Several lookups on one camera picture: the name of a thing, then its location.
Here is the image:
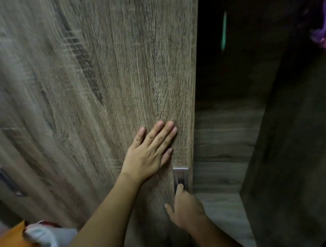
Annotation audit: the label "person's left hand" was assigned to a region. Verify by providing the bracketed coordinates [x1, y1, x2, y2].
[113, 118, 187, 188]

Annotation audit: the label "person's right hand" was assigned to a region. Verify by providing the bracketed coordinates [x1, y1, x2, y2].
[161, 180, 209, 234]

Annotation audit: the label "metal door handle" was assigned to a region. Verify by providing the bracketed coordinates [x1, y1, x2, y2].
[171, 165, 193, 194]
[0, 161, 27, 202]

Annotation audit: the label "person's left forearm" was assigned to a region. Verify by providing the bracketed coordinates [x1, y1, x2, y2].
[13, 169, 154, 247]

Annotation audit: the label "person's right forearm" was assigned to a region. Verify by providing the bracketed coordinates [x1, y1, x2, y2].
[185, 207, 257, 247]

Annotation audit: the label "wooden wardrobe shelves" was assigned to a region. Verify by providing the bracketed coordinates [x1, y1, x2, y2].
[158, 0, 326, 247]

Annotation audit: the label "teal hanging item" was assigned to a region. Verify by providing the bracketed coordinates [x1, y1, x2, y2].
[215, 11, 234, 53]

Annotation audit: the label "white cloth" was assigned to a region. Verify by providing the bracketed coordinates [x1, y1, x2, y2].
[22, 216, 81, 247]

